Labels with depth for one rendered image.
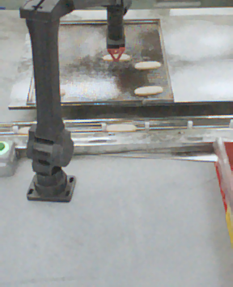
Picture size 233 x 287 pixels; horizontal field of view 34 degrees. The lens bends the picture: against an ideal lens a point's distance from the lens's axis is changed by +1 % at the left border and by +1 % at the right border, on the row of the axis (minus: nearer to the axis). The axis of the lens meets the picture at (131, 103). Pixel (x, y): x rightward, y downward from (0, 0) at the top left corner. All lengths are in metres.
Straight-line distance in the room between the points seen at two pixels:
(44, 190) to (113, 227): 0.21
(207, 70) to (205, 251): 0.71
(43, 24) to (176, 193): 0.57
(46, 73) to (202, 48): 0.81
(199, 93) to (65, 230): 0.66
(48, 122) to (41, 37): 0.22
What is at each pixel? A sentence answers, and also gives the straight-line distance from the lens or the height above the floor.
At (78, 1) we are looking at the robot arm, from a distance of 0.93.
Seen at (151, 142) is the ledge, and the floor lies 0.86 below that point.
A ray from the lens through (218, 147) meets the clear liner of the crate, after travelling 1.09.
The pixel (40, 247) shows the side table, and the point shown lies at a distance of 1.00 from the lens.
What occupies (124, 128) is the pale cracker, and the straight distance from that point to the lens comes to 1.23.
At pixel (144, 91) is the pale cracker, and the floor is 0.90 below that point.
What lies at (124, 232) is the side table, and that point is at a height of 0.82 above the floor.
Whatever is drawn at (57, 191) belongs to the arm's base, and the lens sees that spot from 1.07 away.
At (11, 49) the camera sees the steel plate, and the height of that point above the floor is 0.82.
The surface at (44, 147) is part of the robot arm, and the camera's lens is 1.01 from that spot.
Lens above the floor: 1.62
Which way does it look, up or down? 35 degrees down
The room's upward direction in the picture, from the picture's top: straight up
